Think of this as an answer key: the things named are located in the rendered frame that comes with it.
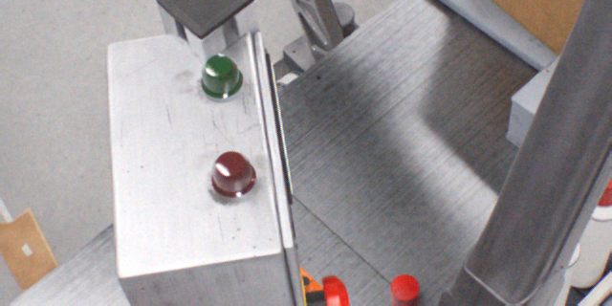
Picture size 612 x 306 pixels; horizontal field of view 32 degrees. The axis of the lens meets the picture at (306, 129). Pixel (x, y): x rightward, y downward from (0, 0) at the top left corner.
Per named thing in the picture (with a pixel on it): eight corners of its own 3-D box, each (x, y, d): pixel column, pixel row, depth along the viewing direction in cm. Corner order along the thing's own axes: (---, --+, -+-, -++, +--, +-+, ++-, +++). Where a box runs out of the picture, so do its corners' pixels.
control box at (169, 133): (174, 401, 75) (114, 279, 59) (159, 193, 84) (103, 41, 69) (318, 378, 75) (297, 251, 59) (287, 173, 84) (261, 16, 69)
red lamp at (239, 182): (214, 205, 61) (208, 184, 59) (210, 166, 63) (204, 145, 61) (259, 198, 61) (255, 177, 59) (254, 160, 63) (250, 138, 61)
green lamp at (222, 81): (204, 106, 65) (198, 83, 63) (200, 72, 67) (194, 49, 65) (246, 99, 65) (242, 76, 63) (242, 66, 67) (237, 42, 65)
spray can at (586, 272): (582, 298, 120) (612, 207, 103) (546, 269, 123) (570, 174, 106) (612, 269, 122) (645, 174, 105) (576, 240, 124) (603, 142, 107)
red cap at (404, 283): (415, 283, 128) (416, 271, 125) (422, 309, 126) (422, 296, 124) (387, 288, 128) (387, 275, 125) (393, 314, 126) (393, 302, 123)
